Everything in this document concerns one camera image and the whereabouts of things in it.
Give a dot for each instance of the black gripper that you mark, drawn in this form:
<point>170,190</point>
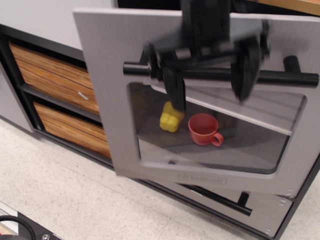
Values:
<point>205,38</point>

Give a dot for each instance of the grey toy oven door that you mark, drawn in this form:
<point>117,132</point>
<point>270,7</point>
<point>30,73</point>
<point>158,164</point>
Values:
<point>130,101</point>

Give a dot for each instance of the grey oven rack shelf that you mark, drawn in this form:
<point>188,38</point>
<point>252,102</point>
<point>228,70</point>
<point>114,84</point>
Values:
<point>276,111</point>

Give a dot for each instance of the grey lower oven drawer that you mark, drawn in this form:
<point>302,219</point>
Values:
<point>261,212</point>

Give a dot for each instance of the red toy cup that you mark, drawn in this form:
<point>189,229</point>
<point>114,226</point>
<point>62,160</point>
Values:
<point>203,130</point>

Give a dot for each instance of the yellow toy bell pepper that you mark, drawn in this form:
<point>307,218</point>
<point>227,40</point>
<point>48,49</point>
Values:
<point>170,118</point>

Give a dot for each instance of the lower wood-pattern fabric bin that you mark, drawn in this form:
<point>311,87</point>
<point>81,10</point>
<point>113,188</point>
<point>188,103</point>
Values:
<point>73,129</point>

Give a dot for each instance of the wood-pattern fabric bin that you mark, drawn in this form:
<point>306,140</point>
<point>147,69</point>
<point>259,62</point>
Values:
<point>57,78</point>
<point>73,129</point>

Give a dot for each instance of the upper wood-pattern fabric bin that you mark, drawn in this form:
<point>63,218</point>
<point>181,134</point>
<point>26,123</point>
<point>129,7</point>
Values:
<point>57,78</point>

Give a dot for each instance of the dark grey toy kitchen cabinet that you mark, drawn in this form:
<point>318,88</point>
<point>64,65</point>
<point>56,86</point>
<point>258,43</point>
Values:
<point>76,192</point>

